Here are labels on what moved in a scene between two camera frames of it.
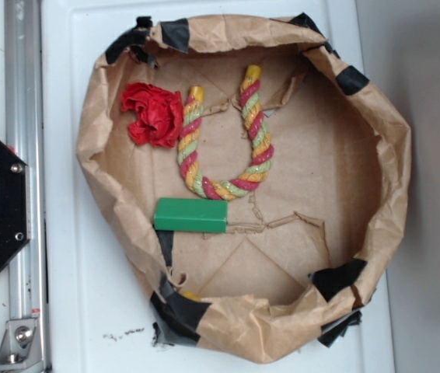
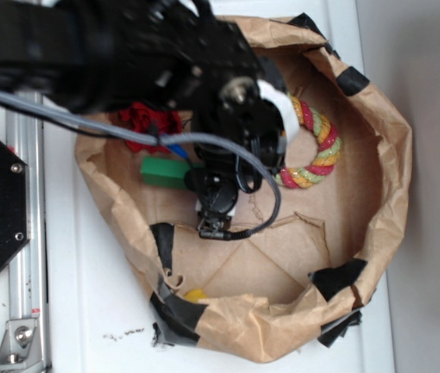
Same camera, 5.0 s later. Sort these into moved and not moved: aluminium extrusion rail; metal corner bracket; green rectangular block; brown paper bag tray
Moved: green rectangular block
Not moved: aluminium extrusion rail; brown paper bag tray; metal corner bracket
